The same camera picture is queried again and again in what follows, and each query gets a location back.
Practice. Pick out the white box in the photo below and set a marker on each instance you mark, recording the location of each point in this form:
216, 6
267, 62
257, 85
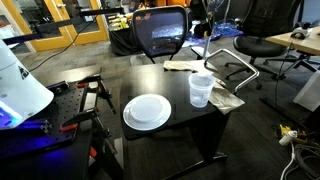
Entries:
308, 93

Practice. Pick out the white round plate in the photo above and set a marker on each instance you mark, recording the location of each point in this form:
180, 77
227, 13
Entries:
146, 112

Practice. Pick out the black side table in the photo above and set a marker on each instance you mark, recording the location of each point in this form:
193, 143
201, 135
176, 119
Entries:
213, 133

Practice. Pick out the light wooden desk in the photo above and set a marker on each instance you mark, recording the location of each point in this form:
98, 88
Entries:
301, 42

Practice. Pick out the mesh back office chair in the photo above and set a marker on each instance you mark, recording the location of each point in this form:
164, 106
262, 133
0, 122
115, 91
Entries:
160, 31

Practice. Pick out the grey device on desk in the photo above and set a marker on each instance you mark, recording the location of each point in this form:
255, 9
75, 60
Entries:
301, 33

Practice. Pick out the chrome tube rail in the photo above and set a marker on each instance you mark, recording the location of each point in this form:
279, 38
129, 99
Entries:
248, 68

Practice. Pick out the clear plastic cup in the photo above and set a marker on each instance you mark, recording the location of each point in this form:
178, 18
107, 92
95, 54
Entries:
200, 93

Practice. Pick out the crumpled grey cloth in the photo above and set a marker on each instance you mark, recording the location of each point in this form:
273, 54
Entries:
225, 100

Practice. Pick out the black cloth covered table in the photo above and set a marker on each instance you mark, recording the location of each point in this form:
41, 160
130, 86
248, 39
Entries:
121, 41

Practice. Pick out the yellow items on table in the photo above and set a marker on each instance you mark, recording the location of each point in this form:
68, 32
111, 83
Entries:
120, 24

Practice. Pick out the yellow wet floor sign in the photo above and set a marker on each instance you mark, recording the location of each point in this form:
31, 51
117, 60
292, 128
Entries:
209, 23

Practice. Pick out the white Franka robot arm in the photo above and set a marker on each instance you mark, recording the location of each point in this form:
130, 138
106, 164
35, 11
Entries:
20, 90

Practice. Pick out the yellow framed glass door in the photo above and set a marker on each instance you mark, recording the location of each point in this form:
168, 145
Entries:
83, 33
50, 40

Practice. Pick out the black metal boom bar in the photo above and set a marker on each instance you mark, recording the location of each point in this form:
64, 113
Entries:
53, 26

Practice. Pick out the black swivel office chair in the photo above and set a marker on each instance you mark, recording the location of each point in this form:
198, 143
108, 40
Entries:
263, 43

